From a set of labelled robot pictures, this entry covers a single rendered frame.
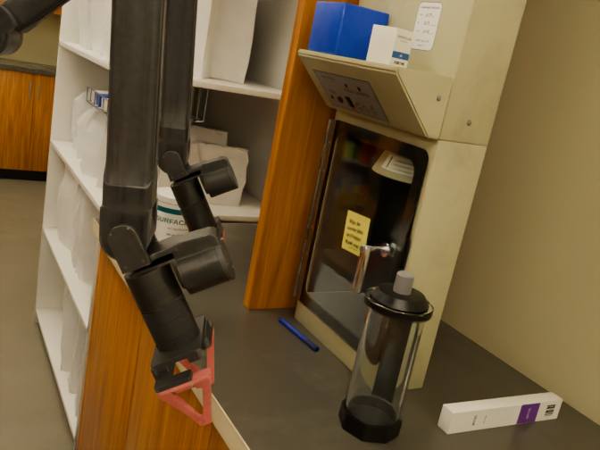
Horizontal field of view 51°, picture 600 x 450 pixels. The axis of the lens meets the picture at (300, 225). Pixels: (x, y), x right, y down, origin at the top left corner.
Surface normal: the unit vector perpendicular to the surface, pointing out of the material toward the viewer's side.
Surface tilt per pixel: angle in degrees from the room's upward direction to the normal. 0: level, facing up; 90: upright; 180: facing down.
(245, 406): 0
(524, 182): 90
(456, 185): 90
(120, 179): 78
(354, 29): 90
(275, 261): 90
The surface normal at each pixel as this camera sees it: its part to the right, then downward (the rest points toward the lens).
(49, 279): 0.48, 0.32
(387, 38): -0.68, 0.06
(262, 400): 0.19, -0.95
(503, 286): -0.86, -0.04
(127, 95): 0.04, 0.27
